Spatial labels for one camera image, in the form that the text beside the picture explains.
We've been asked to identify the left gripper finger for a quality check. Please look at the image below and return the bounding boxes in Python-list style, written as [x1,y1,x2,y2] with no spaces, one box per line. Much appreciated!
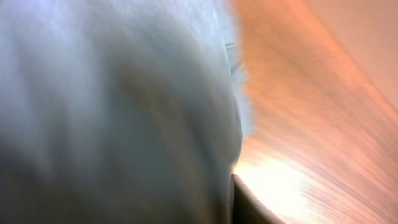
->
[230,174,284,224]

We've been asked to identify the grey shorts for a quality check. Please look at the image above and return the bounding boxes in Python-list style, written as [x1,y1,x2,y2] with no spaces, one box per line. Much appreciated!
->
[1,0,249,223]

